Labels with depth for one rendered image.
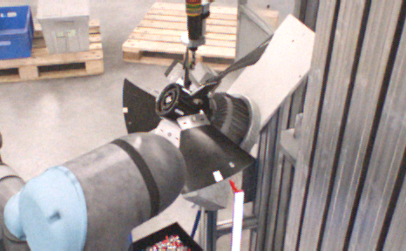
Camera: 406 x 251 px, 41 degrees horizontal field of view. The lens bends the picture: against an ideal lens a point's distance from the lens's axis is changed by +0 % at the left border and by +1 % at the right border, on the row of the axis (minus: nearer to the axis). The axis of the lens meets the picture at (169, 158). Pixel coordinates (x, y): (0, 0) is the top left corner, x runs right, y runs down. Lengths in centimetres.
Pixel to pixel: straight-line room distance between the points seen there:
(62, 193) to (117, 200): 7
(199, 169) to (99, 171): 85
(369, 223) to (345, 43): 16
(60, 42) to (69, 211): 391
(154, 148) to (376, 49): 32
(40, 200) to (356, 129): 35
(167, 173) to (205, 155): 83
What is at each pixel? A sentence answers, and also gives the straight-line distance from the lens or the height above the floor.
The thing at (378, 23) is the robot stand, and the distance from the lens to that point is 46.
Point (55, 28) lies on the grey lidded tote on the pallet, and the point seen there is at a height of 38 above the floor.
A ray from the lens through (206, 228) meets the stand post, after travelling 207.
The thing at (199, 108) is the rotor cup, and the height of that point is 119.
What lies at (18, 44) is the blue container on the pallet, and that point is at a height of 27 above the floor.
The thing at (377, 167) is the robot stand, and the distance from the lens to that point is 49.
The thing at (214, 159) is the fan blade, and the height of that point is 117.
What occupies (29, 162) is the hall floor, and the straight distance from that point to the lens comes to 358.
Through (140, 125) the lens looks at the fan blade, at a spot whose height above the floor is 102.
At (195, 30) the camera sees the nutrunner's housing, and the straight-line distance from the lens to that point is 147.
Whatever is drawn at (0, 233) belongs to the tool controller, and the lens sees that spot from 124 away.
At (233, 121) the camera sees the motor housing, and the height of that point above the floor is 115.
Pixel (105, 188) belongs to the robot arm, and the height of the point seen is 167.
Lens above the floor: 208
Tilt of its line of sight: 37 degrees down
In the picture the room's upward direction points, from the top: 2 degrees counter-clockwise
